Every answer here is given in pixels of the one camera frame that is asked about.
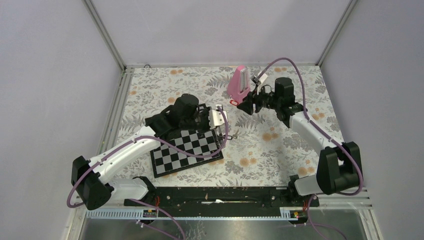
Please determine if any purple cable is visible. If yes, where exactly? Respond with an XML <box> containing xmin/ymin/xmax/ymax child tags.
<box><xmin>66</xmin><ymin>105</ymin><xmax>230</xmax><ymax>240</ymax></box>
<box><xmin>256</xmin><ymin>57</ymin><xmax>365</xmax><ymax>240</ymax></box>

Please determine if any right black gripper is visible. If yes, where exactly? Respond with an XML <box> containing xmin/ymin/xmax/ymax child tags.
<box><xmin>236</xmin><ymin>84</ymin><xmax>281</xmax><ymax>116</ymax></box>

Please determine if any red key tag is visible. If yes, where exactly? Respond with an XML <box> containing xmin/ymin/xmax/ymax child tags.
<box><xmin>229</xmin><ymin>99</ymin><xmax>239</xmax><ymax>106</ymax></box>

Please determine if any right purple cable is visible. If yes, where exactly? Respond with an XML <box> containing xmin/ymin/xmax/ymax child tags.
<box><xmin>256</xmin><ymin>57</ymin><xmax>365</xmax><ymax>240</ymax></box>

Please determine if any floral table mat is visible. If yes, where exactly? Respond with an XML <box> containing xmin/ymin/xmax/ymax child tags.
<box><xmin>119</xmin><ymin>66</ymin><xmax>356</xmax><ymax>188</ymax></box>

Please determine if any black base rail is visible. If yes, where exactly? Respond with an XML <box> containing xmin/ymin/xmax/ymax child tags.
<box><xmin>141</xmin><ymin>186</ymin><xmax>320</xmax><ymax>218</ymax></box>

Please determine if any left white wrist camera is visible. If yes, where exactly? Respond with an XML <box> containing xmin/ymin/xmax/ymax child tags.
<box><xmin>208</xmin><ymin>104</ymin><xmax>228</xmax><ymax>130</ymax></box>

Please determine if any black white chessboard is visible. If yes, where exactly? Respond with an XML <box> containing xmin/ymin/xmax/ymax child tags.
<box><xmin>149</xmin><ymin>128</ymin><xmax>224</xmax><ymax>179</ymax></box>

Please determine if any white slotted cable duct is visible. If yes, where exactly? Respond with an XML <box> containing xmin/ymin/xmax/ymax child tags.
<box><xmin>86</xmin><ymin>207</ymin><xmax>299</xmax><ymax>222</ymax></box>

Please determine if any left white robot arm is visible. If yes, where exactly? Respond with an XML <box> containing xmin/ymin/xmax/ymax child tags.
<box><xmin>66</xmin><ymin>93</ymin><xmax>229</xmax><ymax>210</ymax></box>

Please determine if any pink metronome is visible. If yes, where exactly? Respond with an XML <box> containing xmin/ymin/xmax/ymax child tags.
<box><xmin>226</xmin><ymin>65</ymin><xmax>251</xmax><ymax>104</ymax></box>

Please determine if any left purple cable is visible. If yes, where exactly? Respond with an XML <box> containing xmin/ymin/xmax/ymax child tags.
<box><xmin>66</xmin><ymin>105</ymin><xmax>230</xmax><ymax>240</ymax></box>

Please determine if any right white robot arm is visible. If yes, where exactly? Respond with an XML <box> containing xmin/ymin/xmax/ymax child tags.
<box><xmin>237</xmin><ymin>77</ymin><xmax>364</xmax><ymax>206</ymax></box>

